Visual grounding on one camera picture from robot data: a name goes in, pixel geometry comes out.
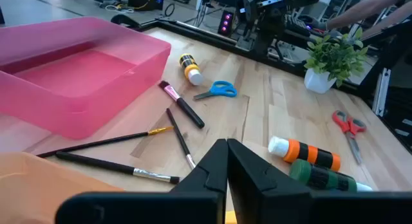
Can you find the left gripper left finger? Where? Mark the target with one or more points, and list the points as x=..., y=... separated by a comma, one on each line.
x=193, y=204

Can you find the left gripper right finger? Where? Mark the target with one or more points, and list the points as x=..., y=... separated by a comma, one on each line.
x=264, y=201

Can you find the green striped paint bottle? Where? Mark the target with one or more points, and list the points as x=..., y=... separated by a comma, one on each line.
x=318, y=177

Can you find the orange striped paint bottle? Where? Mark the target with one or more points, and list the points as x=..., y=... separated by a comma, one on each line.
x=302, y=151

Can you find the thin brush silver ferrule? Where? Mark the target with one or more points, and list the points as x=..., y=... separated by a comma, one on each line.
x=177, y=130

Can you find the brush pink ferrule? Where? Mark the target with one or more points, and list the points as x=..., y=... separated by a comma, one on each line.
x=190, y=113

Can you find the black marker pen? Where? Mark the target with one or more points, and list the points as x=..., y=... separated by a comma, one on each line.
x=96, y=163

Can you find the thin brush gold ferrule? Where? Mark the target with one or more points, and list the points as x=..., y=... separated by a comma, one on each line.
x=96, y=143

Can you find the yellow striped paint bottle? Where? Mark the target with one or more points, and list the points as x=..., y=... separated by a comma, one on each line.
x=190, y=68

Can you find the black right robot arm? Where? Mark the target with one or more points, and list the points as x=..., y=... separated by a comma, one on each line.
x=270, y=18

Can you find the green plant white pot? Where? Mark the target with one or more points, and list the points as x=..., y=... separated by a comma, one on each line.
x=318, y=82

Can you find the orange plastic bin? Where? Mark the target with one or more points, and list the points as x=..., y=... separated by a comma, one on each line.
x=32, y=192

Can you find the pink plastic bin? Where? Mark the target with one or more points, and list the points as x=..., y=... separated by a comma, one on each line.
x=80, y=72

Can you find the computer with purple lights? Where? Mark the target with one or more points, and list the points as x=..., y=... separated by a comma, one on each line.
x=222, y=28

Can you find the person's hand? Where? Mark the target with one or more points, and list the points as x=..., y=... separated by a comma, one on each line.
x=313, y=23

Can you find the computer with blue light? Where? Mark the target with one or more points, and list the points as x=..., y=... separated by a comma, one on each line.
x=141, y=0

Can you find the person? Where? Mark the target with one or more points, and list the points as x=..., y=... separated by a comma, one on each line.
x=363, y=8

